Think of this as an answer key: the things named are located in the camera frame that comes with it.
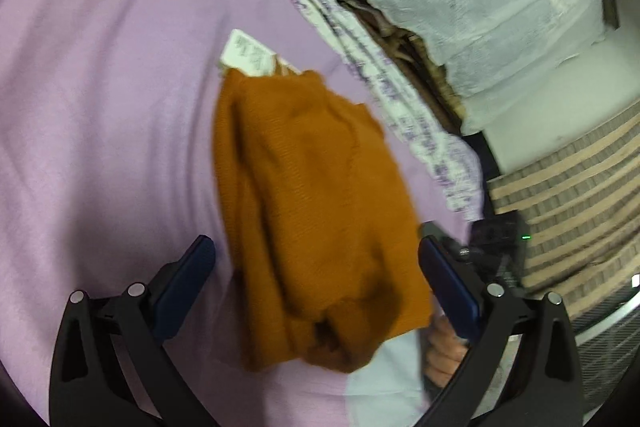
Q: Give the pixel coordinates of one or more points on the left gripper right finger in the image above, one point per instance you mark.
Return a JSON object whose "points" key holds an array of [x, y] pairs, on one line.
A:
{"points": [[544, 387]]}

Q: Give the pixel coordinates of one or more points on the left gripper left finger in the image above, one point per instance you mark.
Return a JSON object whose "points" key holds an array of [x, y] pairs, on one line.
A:
{"points": [[87, 386]]}

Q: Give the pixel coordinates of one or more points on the orange knit cardigan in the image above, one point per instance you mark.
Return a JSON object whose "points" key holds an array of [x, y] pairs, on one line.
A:
{"points": [[320, 225]]}

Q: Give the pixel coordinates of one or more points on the white paper clothing tag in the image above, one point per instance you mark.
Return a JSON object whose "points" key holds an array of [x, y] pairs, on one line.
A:
{"points": [[251, 57]]}

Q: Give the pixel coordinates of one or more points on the person's right hand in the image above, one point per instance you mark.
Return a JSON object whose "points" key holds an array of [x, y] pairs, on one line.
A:
{"points": [[444, 352]]}

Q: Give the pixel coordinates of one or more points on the purple floral white quilt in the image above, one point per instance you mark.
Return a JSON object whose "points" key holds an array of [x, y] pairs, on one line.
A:
{"points": [[446, 157]]}

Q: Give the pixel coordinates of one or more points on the beige checkered curtain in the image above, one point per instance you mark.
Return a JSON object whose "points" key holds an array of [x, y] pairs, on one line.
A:
{"points": [[581, 204]]}

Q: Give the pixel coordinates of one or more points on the brown striped folded blanket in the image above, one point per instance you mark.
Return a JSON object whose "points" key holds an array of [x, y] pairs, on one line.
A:
{"points": [[409, 52]]}

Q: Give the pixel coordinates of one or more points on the purple bed sheet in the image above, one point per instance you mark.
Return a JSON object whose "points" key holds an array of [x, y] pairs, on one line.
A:
{"points": [[107, 174]]}

